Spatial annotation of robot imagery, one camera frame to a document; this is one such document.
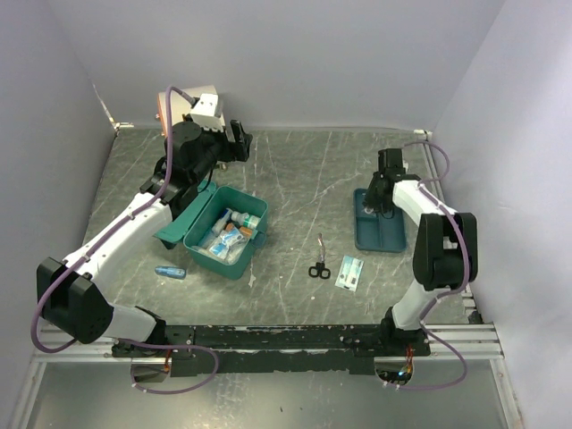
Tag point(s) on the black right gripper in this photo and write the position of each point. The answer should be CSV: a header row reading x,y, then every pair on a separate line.
x,y
369,199

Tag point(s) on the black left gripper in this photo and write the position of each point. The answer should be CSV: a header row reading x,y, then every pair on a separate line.
x,y
235,151

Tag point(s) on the teal divided tray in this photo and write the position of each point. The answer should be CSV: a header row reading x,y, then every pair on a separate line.
x,y
378,232

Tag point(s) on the teal medicine kit box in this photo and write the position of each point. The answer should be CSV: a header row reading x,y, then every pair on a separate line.
x,y
193,227

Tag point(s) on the white disinfectant bottle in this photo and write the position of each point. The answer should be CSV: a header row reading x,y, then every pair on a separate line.
x,y
246,220

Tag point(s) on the black scissors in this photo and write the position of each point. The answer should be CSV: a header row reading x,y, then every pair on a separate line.
x,y
319,269

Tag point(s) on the brown bottle orange cap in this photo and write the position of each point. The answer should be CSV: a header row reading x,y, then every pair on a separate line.
x,y
246,232

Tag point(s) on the blue white wipes packet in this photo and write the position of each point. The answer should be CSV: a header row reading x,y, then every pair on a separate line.
x,y
225,243

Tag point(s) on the clear gauze packet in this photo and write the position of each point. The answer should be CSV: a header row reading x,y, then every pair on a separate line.
x,y
232,258

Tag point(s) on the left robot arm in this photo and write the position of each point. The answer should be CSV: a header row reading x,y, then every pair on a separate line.
x,y
68,290

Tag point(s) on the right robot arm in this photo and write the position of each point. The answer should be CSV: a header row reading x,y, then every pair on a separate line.
x,y
445,257

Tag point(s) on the cream cylindrical cabinet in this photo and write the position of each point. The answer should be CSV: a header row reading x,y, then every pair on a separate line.
x,y
180,107

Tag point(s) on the blue transparent small bottle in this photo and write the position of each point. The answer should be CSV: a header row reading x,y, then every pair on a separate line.
x,y
171,272

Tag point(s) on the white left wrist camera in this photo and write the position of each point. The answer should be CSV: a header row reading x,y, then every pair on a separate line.
x,y
207,113

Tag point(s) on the metal corner bracket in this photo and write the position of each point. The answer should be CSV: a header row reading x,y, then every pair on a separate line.
x,y
122,125

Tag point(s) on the black mounting base rail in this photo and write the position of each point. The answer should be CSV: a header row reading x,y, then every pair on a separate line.
x,y
284,348

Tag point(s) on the aluminium frame rail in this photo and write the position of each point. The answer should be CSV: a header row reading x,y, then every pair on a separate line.
x,y
473,342

